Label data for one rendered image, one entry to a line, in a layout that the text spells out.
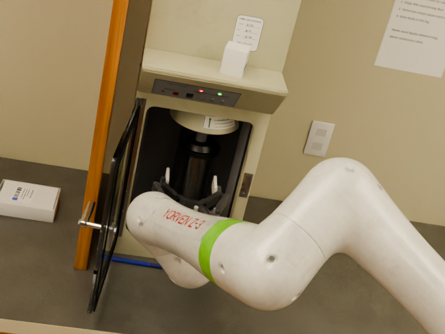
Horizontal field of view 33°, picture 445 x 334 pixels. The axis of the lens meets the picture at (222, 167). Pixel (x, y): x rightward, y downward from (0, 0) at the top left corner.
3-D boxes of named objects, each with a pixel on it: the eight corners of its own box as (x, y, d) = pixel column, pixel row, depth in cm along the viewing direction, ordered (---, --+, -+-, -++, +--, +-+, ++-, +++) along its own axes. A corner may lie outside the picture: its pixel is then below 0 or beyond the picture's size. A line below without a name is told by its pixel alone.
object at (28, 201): (1, 190, 209) (2, 178, 207) (59, 199, 212) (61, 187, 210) (-8, 214, 199) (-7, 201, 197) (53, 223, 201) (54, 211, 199)
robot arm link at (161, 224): (226, 299, 125) (269, 252, 128) (185, 253, 120) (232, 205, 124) (141, 252, 157) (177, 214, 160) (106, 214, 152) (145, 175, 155)
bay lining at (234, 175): (130, 181, 214) (150, 65, 197) (219, 195, 217) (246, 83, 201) (124, 229, 192) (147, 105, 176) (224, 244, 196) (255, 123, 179)
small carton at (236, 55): (223, 65, 169) (228, 40, 166) (245, 71, 169) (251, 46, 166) (219, 72, 164) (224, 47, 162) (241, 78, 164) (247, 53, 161)
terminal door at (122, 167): (116, 240, 192) (140, 99, 173) (89, 318, 165) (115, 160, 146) (112, 240, 192) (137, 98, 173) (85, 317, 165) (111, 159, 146)
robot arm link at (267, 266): (340, 275, 113) (299, 217, 108) (283, 338, 109) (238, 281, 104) (275, 249, 129) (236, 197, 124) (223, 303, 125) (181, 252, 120)
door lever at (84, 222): (110, 212, 167) (112, 202, 165) (101, 235, 158) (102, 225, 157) (86, 207, 166) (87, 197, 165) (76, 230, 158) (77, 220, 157)
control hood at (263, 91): (136, 87, 173) (143, 46, 168) (272, 111, 178) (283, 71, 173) (134, 108, 163) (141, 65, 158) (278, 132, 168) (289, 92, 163)
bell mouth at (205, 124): (169, 97, 195) (173, 78, 193) (236, 109, 198) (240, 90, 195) (169, 127, 180) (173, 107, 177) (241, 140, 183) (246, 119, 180)
